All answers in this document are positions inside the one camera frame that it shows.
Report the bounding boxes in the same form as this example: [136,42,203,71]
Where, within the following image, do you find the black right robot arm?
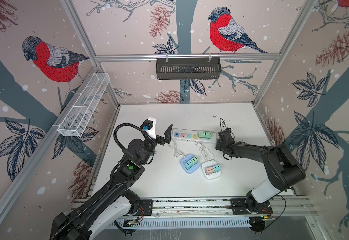
[215,128,306,214]

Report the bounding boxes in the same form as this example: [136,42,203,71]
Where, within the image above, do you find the black wire basket shelf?
[156,58,221,80]

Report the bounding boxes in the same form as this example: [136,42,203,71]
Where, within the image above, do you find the aluminium front rail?
[69,196,319,218]

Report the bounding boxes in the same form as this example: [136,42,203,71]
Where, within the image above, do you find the white wire mesh shelf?
[57,73,110,137]

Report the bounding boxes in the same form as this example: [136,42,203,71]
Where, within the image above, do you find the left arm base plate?
[128,199,153,217]

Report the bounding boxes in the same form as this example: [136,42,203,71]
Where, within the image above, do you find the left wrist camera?
[141,118,156,140]

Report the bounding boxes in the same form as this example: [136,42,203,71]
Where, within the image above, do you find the white square socket cube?
[201,160,221,180]

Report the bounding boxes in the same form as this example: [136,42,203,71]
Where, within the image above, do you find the white cable of blue cube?
[168,140,185,159]

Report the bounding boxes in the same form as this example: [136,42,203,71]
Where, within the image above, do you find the white multicolour power strip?
[171,129,217,144]

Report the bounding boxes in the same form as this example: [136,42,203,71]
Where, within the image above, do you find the blue square socket cube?
[180,154,200,174]

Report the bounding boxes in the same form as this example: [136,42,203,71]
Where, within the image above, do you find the light teal charger plug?
[184,160,193,170]

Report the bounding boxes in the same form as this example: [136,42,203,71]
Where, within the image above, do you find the pink charger plug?
[205,167,213,176]

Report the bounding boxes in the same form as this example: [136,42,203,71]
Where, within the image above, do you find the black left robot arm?
[50,119,173,240]

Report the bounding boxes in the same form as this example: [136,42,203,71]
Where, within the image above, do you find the green charger plug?
[204,132,212,139]
[198,131,206,139]
[191,157,199,165]

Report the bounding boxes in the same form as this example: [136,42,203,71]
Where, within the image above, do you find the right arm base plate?
[230,198,273,215]

